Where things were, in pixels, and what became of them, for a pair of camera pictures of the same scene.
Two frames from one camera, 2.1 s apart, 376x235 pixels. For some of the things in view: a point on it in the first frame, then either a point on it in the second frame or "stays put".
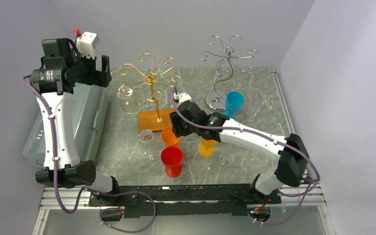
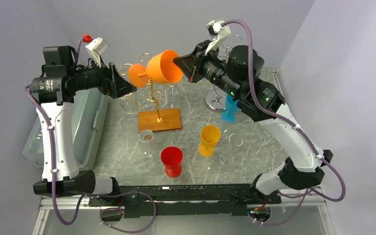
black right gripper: (177, 128) -> (192, 68)
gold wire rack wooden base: (157, 119) stays put
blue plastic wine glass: (234, 101) stays put
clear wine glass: (129, 104) stays put
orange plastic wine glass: (169, 138) -> (160, 68)
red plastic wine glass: (172, 157) stays put
